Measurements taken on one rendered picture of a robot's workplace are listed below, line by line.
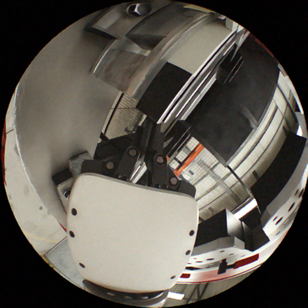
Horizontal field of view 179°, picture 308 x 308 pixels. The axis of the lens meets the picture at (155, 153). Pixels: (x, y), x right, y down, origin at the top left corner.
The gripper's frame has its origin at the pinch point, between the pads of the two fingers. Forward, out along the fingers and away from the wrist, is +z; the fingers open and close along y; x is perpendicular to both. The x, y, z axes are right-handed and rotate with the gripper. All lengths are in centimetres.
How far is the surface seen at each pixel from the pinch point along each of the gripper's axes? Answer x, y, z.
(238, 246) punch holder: -0.3, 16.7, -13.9
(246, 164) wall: -197, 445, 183
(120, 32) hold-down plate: 10.1, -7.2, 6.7
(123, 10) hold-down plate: 13.9, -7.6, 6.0
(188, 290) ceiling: -307, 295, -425
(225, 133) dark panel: -18, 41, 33
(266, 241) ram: 2.5, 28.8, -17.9
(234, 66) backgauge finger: 13.6, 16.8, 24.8
